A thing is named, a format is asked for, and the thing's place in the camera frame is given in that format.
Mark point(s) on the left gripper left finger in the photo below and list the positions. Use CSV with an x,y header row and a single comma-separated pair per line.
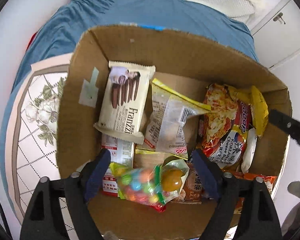
x,y
80,188

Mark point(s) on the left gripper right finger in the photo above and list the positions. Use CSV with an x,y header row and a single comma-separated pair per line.
x,y
220,186

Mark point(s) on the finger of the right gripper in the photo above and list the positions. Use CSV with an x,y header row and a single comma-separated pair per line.
x,y
285,123

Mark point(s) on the orange snack bag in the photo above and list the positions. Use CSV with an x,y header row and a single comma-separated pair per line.
x,y
249,184

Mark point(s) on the clear white biscuit packet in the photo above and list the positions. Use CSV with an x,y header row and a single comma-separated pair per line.
x,y
250,151

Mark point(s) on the yellow snack packet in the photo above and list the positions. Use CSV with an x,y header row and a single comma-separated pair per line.
x,y
259,109

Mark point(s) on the colourful candy ball bag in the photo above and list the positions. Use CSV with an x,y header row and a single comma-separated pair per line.
x,y
143,185

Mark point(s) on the cream franzzi wafer packet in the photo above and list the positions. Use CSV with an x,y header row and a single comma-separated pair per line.
x,y
124,101

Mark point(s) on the brown cake packet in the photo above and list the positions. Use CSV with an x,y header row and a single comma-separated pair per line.
x,y
192,192

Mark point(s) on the yellow jelly cup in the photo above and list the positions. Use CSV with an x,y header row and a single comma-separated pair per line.
x,y
171,179

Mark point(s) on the red white snack bar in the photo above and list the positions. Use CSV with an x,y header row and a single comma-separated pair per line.
x,y
121,158

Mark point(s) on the korean cheese noodle packet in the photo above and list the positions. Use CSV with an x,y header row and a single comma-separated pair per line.
x,y
222,133

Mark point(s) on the floral tablecloth mat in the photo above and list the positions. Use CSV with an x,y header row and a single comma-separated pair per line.
x,y
29,130

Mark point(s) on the small red snack packet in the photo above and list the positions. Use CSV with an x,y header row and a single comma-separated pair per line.
x,y
159,207

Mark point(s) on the clear pastry packet yellow trim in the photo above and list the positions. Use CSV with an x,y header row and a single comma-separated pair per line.
x,y
171,110

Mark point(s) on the brown cardboard box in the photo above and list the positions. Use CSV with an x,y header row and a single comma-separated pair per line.
x,y
186,63

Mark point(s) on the blue bed sheet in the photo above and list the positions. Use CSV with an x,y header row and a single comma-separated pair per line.
x,y
63,30

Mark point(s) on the white door with handle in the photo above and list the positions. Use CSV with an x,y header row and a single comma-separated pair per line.
x,y
277,36

